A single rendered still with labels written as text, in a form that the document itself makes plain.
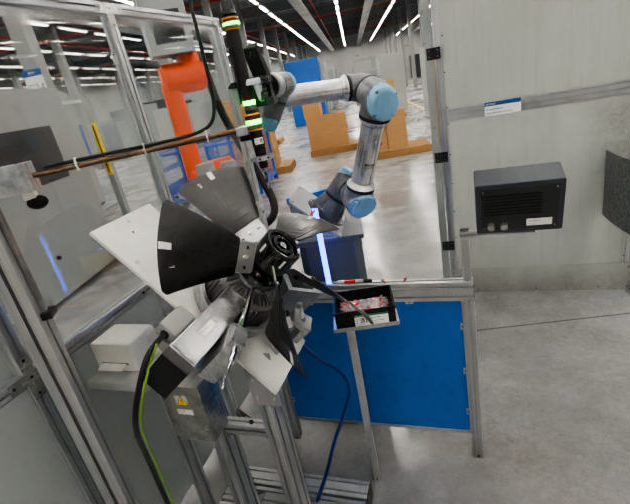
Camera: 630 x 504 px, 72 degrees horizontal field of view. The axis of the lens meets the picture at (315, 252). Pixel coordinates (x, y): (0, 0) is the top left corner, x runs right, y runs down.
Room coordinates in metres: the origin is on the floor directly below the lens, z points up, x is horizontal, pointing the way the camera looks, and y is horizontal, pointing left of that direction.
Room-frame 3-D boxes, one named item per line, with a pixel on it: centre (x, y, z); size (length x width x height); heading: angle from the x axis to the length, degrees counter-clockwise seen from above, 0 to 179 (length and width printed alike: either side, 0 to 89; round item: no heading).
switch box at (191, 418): (1.17, 0.49, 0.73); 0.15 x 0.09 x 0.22; 68
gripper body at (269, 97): (1.36, 0.06, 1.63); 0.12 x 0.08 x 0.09; 158
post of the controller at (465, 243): (1.40, -0.53, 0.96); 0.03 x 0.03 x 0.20; 68
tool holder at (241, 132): (1.26, 0.11, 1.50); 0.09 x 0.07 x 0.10; 103
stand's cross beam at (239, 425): (1.22, 0.35, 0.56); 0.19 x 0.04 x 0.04; 68
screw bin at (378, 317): (1.38, -0.14, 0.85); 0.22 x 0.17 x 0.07; 83
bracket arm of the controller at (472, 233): (1.36, -0.62, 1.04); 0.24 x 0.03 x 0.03; 68
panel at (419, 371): (1.56, -0.13, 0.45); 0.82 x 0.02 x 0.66; 68
